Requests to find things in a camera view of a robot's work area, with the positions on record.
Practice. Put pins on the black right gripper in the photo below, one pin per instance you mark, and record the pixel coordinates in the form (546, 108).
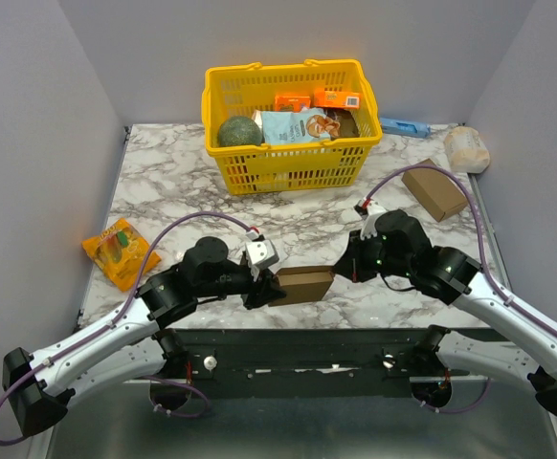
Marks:
(351, 261)

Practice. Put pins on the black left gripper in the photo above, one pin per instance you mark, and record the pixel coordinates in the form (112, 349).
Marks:
(263, 290)

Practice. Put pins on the brown cardboard box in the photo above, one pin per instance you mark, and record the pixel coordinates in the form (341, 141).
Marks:
(434, 190)
(303, 284)

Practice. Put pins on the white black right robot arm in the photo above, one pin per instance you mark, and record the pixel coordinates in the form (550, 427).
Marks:
(392, 243)

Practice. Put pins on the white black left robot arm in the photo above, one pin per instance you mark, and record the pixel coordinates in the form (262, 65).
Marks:
(133, 340)

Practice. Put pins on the folded brown cardboard box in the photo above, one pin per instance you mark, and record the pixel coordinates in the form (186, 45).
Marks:
(434, 190)

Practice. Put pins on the orange snack box right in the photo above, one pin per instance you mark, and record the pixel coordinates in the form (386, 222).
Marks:
(336, 99)

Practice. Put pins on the orange snack box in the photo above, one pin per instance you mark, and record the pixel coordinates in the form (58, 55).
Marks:
(336, 99)
(291, 103)

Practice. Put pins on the orange snack box left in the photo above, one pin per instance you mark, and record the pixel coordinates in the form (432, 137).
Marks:
(291, 103)

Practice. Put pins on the dark brown snack packet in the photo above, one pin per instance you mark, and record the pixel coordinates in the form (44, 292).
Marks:
(347, 126)

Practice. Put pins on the blue tissue packet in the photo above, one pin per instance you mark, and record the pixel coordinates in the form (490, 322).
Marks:
(405, 128)

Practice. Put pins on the light blue snack bag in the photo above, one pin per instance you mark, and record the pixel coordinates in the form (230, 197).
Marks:
(281, 128)

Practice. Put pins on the beige wrapped bread bag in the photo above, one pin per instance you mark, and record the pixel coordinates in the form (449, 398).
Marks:
(465, 150)

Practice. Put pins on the orange gummy candy bag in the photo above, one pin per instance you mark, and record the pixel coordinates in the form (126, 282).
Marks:
(119, 252)

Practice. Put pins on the green round melon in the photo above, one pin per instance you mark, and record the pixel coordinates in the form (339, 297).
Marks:
(238, 131)

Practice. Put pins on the yellow plastic shopping basket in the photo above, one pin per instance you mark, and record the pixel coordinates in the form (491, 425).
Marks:
(247, 90)

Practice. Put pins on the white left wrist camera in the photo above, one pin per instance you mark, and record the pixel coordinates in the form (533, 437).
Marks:
(260, 253)

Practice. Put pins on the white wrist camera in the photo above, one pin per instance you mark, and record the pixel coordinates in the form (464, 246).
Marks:
(370, 211)
(260, 253)

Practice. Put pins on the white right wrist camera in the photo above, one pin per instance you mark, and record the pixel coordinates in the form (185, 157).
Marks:
(370, 211)

